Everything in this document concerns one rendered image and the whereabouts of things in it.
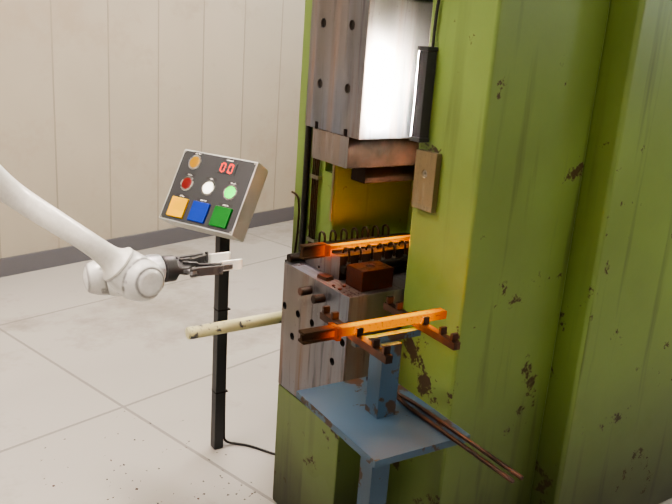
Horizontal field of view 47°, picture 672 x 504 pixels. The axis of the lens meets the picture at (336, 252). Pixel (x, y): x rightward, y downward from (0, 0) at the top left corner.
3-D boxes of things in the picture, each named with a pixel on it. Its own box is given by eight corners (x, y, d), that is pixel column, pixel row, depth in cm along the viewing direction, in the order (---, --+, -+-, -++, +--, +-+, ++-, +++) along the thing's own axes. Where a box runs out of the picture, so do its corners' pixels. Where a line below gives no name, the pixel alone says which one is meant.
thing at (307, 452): (329, 559, 252) (338, 432, 239) (271, 499, 282) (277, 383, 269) (455, 509, 283) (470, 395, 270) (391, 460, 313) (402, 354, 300)
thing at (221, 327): (190, 343, 266) (190, 329, 264) (184, 337, 270) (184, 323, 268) (298, 323, 290) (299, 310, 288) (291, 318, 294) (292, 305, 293)
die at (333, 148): (346, 168, 231) (348, 137, 228) (311, 157, 247) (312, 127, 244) (450, 163, 254) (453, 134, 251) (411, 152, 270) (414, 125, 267)
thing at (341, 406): (374, 468, 185) (375, 461, 185) (296, 397, 218) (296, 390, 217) (469, 441, 200) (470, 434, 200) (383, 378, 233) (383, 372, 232)
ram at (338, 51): (376, 144, 218) (388, -4, 206) (304, 125, 248) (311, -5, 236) (482, 141, 241) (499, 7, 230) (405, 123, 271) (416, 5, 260)
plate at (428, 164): (430, 213, 220) (437, 154, 215) (410, 206, 227) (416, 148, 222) (436, 212, 221) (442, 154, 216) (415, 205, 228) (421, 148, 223)
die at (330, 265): (338, 280, 241) (340, 254, 239) (304, 262, 257) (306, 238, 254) (439, 265, 264) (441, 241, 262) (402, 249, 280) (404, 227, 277)
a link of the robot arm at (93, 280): (136, 289, 215) (153, 294, 205) (80, 297, 207) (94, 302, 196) (132, 251, 214) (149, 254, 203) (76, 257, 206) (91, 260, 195)
